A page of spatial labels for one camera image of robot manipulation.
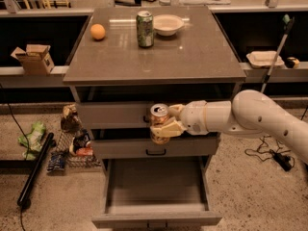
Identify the white takeout tray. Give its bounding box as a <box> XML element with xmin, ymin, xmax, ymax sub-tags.
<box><xmin>246</xmin><ymin>51</ymin><xmax>276</xmax><ymax>68</ymax></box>

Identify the orange soda can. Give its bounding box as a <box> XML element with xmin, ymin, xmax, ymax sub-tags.
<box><xmin>150</xmin><ymin>103</ymin><xmax>170</xmax><ymax>145</ymax></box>

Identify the black power adapter cable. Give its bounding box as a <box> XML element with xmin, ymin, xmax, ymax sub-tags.
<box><xmin>244</xmin><ymin>106</ymin><xmax>308</xmax><ymax>172</ymax></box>

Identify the yellow tape measure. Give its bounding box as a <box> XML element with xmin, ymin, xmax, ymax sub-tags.
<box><xmin>285</xmin><ymin>57</ymin><xmax>299</xmax><ymax>68</ymax></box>

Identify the grey drawer cabinet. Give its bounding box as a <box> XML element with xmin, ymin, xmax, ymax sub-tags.
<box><xmin>63</xmin><ymin>5</ymin><xmax>247</xmax><ymax>231</ymax></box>

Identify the bottom drawer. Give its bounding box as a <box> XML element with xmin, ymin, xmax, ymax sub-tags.
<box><xmin>92</xmin><ymin>157</ymin><xmax>221</xmax><ymax>229</ymax></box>

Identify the black cable left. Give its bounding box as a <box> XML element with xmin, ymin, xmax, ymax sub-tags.
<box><xmin>0</xmin><ymin>84</ymin><xmax>32</xmax><ymax>231</ymax></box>

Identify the top drawer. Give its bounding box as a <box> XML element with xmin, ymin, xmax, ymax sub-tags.
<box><xmin>75</xmin><ymin>98</ymin><xmax>236</xmax><ymax>130</ymax></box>

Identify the brown crumpled snack bag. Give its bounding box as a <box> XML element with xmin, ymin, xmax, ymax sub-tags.
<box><xmin>61</xmin><ymin>104</ymin><xmax>81</xmax><ymax>133</ymax></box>

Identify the drawer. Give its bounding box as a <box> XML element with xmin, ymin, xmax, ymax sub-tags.
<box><xmin>91</xmin><ymin>133</ymin><xmax>219</xmax><ymax>159</ymax></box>
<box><xmin>75</xmin><ymin>98</ymin><xmax>236</xmax><ymax>130</ymax></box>
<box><xmin>92</xmin><ymin>157</ymin><xmax>221</xmax><ymax>229</ymax></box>

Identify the reacher grabber tool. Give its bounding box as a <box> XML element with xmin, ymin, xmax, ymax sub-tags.
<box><xmin>261</xmin><ymin>14</ymin><xmax>295</xmax><ymax>92</ymax></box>

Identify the white bowl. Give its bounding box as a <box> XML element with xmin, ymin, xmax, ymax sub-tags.
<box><xmin>154</xmin><ymin>14</ymin><xmax>184</xmax><ymax>37</ymax></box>

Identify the black tube on floor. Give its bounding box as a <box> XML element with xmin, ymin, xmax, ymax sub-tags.
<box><xmin>17</xmin><ymin>133</ymin><xmax>54</xmax><ymax>209</ymax></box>

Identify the wire mesh tray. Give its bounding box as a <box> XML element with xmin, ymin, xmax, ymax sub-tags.
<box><xmin>55</xmin><ymin>129</ymin><xmax>101</xmax><ymax>168</ymax></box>

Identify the blue snack bag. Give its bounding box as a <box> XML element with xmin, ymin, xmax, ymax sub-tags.
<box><xmin>47</xmin><ymin>151</ymin><xmax>66</xmax><ymax>172</ymax></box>

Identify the green soda can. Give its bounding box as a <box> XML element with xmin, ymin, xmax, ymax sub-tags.
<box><xmin>136</xmin><ymin>11</ymin><xmax>154</xmax><ymax>48</ymax></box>

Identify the middle drawer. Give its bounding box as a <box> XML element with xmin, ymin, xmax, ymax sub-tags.
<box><xmin>91</xmin><ymin>133</ymin><xmax>219</xmax><ymax>159</ymax></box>

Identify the green snack bag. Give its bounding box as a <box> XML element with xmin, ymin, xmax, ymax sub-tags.
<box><xmin>17</xmin><ymin>121</ymin><xmax>46</xmax><ymax>161</ymax></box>

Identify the cardboard box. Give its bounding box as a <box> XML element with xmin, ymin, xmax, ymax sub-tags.
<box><xmin>11</xmin><ymin>44</ymin><xmax>55</xmax><ymax>76</ymax></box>

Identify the orange fruit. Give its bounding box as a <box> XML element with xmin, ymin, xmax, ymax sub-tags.
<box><xmin>90</xmin><ymin>24</ymin><xmax>106</xmax><ymax>40</ymax></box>

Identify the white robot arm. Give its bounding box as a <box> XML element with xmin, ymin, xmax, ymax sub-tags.
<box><xmin>150</xmin><ymin>90</ymin><xmax>308</xmax><ymax>164</ymax></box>

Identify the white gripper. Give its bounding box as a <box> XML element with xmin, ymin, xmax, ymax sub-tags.
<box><xmin>150</xmin><ymin>100</ymin><xmax>208</xmax><ymax>138</ymax></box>

